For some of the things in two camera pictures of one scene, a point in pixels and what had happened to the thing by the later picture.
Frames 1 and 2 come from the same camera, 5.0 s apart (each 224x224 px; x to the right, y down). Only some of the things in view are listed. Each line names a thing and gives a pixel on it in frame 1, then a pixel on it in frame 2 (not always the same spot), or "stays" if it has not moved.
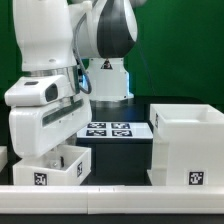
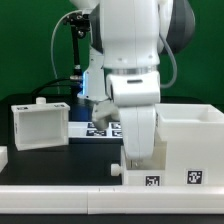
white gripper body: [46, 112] → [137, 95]
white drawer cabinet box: [187, 145] stays
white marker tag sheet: [116, 130] stays
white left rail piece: [3, 157] stays
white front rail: [111, 199] stays
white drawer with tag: [61, 165] → [143, 172]
